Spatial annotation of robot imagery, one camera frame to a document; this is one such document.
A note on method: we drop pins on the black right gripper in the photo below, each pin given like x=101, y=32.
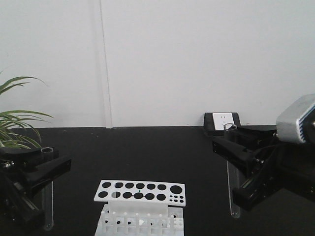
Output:
x=268, y=168

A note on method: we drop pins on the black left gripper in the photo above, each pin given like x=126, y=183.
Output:
x=40, y=169

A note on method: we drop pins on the tall clear glass test tube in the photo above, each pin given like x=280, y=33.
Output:
x=233, y=174

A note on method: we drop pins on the short clear glass test tube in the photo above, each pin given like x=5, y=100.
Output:
x=47, y=193

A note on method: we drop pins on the green potted plant leaves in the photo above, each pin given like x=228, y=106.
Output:
x=20, y=119

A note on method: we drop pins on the white test tube rack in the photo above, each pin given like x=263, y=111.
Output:
x=140, y=208

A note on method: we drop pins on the white wall power socket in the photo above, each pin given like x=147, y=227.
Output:
x=221, y=119

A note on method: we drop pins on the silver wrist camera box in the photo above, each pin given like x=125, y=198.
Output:
x=296, y=124

